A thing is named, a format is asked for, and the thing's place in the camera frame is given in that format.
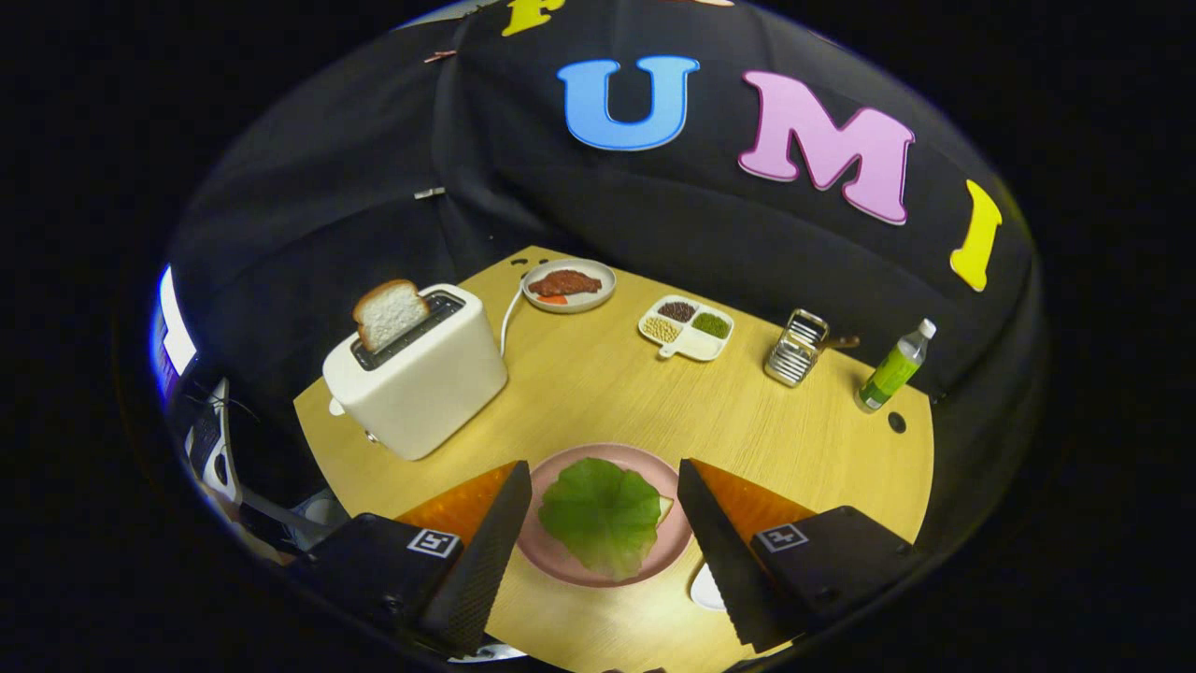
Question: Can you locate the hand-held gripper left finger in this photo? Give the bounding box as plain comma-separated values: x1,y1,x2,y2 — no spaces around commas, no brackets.
297,460,534,658

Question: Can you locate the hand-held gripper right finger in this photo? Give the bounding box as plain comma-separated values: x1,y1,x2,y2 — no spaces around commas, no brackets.
676,458,928,653

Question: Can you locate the green lettuce leaf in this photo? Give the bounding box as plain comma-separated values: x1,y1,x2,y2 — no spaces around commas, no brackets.
538,457,662,580

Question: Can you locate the thick white bread slice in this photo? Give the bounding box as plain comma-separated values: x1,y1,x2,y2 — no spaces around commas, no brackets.
352,279,432,353

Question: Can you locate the white square plate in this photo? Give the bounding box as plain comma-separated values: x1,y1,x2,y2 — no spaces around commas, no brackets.
690,561,728,613

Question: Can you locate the pink round plate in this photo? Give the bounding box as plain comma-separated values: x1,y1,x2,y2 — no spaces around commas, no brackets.
516,443,697,589

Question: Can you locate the white toaster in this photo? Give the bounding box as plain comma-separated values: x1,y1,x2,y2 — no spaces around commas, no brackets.
322,283,509,462

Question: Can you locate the white divided dish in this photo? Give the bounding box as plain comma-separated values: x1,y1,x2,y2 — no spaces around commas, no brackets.
638,295,735,362

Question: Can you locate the green drink bottle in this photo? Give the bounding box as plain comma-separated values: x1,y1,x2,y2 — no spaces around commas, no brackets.
854,318,937,413

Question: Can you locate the brown meat steak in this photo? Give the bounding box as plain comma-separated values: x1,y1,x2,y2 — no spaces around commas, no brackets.
529,269,604,298

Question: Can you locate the grey round plate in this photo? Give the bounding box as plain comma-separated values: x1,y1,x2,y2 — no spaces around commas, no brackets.
521,258,618,314

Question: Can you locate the black backdrop cloth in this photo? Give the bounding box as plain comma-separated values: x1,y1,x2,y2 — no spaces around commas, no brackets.
168,0,1043,524

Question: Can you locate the bright monitor screen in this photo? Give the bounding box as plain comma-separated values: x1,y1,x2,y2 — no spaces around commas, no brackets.
152,266,199,403

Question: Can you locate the metal wire utensil holder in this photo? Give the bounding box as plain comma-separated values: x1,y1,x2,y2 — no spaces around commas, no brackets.
763,308,831,388

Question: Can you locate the white toaster cable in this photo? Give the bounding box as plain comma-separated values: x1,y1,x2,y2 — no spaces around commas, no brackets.
499,285,526,358

